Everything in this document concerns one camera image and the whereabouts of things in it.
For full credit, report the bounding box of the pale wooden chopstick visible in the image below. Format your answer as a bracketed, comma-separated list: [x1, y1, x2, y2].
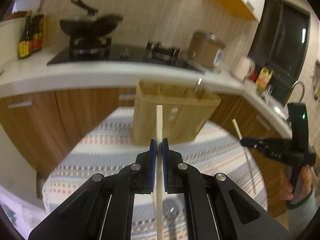
[232, 119, 257, 195]
[156, 105, 164, 240]

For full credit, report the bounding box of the dark sauce bottle yellow label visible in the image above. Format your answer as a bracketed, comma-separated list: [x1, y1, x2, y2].
[17, 11, 34, 60]

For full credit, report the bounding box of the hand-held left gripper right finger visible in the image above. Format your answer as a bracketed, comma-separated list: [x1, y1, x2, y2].
[161, 138, 292, 240]

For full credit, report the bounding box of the person's right hand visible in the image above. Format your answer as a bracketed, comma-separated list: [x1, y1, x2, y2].
[280, 164, 314, 205]

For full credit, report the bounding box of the wooden base cabinet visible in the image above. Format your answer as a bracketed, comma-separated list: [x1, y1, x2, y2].
[0, 87, 290, 218]

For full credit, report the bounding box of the dark sauce bottle red label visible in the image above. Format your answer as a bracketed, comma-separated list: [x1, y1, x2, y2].
[30, 14, 46, 53]

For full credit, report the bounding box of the black gas stove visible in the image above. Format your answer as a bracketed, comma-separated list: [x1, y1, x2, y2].
[47, 37, 206, 74]

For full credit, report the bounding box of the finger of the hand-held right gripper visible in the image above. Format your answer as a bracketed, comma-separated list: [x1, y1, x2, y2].
[240, 137, 290, 165]

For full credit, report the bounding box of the striped woven tablecloth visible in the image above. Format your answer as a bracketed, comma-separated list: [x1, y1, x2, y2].
[42, 106, 268, 240]

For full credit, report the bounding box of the white mug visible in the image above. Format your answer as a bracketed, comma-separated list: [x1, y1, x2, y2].
[231, 56, 256, 81]

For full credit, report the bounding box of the brown rice cooker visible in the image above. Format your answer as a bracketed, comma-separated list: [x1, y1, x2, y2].
[187, 31, 225, 70]

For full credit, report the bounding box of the dark window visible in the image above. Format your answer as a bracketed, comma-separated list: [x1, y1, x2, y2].
[247, 0, 311, 105]

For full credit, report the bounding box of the black wok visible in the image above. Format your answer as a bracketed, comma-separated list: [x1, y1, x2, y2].
[59, 0, 123, 38]

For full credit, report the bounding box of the beige slatted utensil holder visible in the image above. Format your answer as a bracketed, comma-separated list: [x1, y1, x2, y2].
[131, 79, 222, 146]

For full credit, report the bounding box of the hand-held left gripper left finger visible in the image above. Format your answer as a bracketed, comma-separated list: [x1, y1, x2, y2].
[28, 139, 158, 240]

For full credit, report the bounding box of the metal faucet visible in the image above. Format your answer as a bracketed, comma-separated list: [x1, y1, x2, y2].
[282, 81, 306, 108]

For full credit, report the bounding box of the person's right forearm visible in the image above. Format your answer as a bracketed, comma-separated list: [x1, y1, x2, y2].
[287, 190, 316, 233]

